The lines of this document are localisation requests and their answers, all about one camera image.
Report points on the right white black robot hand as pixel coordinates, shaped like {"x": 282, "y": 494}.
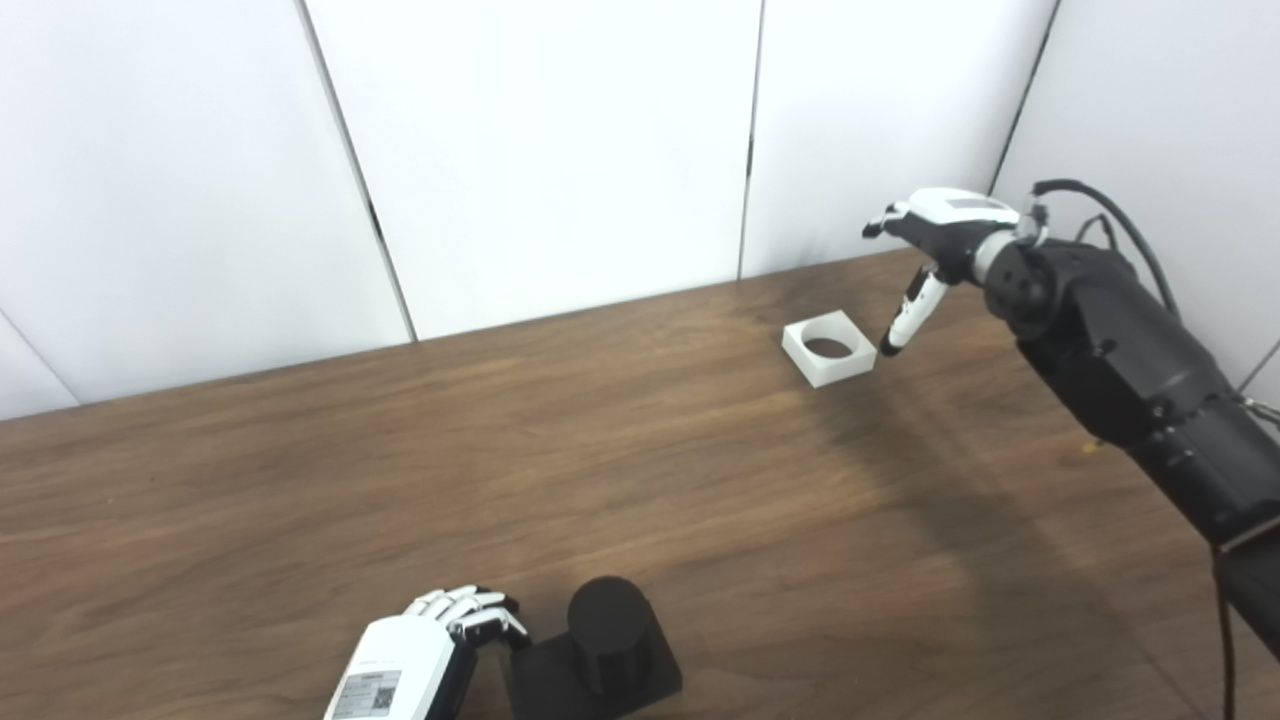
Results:
{"x": 950, "y": 230}

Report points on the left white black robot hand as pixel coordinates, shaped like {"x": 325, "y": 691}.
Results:
{"x": 395, "y": 660}

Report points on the white square piece with hole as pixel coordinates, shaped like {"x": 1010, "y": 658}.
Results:
{"x": 835, "y": 372}

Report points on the black peg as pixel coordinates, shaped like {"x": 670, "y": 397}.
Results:
{"x": 605, "y": 635}

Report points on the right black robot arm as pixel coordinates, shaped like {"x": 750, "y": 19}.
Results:
{"x": 1130, "y": 360}

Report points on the metal clip on right arm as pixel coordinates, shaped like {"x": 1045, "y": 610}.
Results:
{"x": 1262, "y": 408}

